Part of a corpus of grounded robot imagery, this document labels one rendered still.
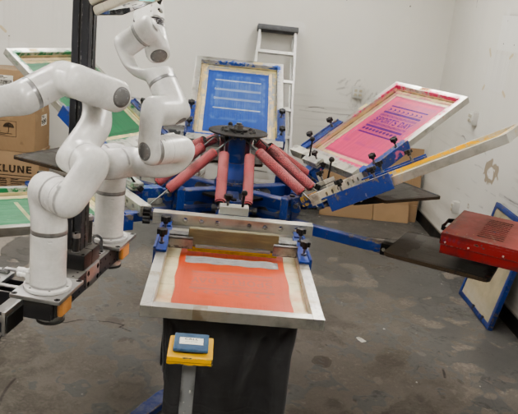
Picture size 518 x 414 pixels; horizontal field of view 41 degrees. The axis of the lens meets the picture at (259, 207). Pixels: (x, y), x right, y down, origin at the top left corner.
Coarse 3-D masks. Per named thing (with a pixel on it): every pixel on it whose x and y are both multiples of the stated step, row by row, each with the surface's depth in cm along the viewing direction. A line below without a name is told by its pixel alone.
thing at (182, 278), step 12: (192, 252) 275; (204, 252) 276; (180, 264) 261; (192, 264) 262; (204, 264) 263; (216, 264) 265; (180, 276) 250; (180, 288) 239; (180, 300) 230; (192, 300) 231; (204, 300) 232; (216, 300) 233; (228, 300) 234
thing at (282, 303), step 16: (240, 256) 276; (256, 256) 278; (240, 272) 260; (256, 272) 262; (272, 272) 264; (288, 288) 250; (240, 304) 232; (256, 304) 234; (272, 304) 235; (288, 304) 236
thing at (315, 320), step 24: (288, 240) 291; (312, 288) 243; (144, 312) 216; (168, 312) 216; (192, 312) 217; (216, 312) 217; (240, 312) 218; (264, 312) 220; (288, 312) 222; (312, 312) 224
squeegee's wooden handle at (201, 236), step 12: (192, 228) 271; (204, 228) 272; (216, 228) 273; (204, 240) 272; (216, 240) 272; (228, 240) 273; (240, 240) 273; (252, 240) 273; (264, 240) 273; (276, 240) 273
